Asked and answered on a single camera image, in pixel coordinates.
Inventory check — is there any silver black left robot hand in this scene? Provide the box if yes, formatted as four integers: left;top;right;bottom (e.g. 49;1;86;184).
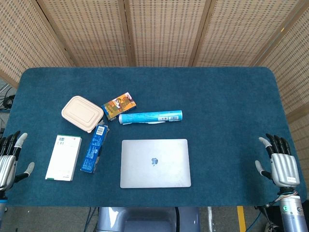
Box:
0;131;35;191

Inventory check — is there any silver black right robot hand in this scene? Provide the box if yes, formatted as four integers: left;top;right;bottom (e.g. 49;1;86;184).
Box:
255;133;301;188

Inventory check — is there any silver laptop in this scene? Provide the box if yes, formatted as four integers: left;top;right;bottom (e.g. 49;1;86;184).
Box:
120;138;192;189

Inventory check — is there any woven wooden folding screen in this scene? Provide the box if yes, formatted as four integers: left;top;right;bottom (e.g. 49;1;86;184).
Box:
0;0;309;157

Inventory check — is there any white flat carton box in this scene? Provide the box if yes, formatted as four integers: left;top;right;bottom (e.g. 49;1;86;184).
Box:
44;134;83;182

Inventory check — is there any blue felt table cover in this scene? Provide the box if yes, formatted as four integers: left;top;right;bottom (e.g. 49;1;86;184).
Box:
0;67;308;208

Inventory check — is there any blue cookie box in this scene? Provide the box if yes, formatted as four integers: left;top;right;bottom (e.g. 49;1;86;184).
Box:
80;124;109;174

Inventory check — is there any beige lidded food container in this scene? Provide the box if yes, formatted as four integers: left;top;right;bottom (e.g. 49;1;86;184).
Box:
61;95;104;133

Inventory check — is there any orange picture snack box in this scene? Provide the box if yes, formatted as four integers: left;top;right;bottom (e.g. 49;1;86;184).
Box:
101;92;137;122

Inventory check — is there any light blue cylindrical tube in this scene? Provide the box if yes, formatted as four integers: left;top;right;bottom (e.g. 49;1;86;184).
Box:
118;110;183;126

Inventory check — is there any grey-blue robot torso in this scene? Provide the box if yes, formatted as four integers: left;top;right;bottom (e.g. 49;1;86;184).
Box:
96;207;201;232

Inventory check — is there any thin right wrist cable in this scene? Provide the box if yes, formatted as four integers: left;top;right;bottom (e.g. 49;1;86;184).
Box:
265;190;298;208

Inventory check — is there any black floor cable bundle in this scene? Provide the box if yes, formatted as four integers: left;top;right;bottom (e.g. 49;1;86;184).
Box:
0;86;16;114

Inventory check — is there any blue floor cable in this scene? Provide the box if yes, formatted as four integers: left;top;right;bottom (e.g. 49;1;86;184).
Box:
84;207;98;232

